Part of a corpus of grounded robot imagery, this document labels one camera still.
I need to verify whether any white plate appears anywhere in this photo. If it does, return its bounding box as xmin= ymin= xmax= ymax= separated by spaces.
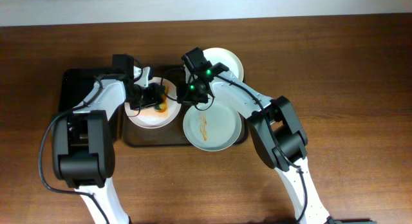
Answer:
xmin=124 ymin=77 xmax=182 ymax=129
xmin=203 ymin=48 xmax=244 ymax=81

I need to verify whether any white plate top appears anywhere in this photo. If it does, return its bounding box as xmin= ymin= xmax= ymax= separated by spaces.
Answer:
xmin=203 ymin=48 xmax=244 ymax=81

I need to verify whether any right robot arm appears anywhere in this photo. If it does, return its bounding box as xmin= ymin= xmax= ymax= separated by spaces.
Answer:
xmin=178 ymin=48 xmax=333 ymax=224

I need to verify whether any black sponge tray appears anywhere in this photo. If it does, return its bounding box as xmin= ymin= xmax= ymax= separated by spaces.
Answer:
xmin=58 ymin=68 xmax=126 ymax=142

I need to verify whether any pale blue plate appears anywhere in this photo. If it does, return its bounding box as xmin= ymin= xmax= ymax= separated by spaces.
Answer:
xmin=183 ymin=100 xmax=242 ymax=151

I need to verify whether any green and yellow sponge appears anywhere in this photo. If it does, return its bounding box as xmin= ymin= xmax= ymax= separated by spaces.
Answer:
xmin=154 ymin=86 xmax=168 ymax=113

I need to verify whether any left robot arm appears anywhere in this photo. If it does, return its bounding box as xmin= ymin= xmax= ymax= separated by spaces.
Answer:
xmin=47 ymin=54 xmax=162 ymax=223

